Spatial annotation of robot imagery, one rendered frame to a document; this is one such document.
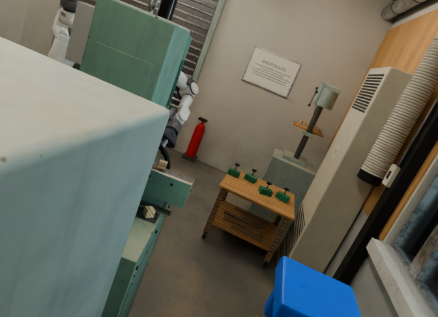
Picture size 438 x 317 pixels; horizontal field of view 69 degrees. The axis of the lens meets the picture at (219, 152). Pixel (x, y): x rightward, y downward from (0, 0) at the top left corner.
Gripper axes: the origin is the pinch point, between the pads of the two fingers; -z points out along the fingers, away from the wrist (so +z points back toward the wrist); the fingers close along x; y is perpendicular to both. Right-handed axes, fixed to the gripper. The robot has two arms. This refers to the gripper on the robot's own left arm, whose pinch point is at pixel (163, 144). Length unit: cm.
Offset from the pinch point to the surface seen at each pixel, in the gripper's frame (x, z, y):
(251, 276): -136, -5, -30
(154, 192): 2.8, -42.8, 20.6
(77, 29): 64, -44, 54
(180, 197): -5, -42, 28
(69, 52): 62, -47, 49
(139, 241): 4, -68, 29
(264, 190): -108, 57, -12
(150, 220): 0, -56, 22
